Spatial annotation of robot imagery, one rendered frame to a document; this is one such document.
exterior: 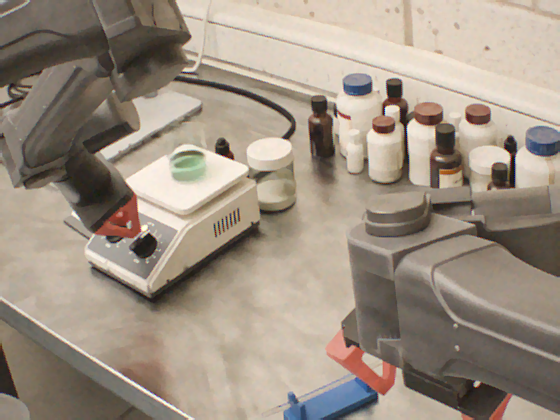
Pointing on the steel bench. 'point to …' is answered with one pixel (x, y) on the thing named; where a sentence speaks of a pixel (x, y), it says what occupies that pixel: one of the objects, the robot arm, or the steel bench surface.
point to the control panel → (116, 252)
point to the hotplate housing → (191, 237)
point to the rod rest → (331, 402)
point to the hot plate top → (153, 186)
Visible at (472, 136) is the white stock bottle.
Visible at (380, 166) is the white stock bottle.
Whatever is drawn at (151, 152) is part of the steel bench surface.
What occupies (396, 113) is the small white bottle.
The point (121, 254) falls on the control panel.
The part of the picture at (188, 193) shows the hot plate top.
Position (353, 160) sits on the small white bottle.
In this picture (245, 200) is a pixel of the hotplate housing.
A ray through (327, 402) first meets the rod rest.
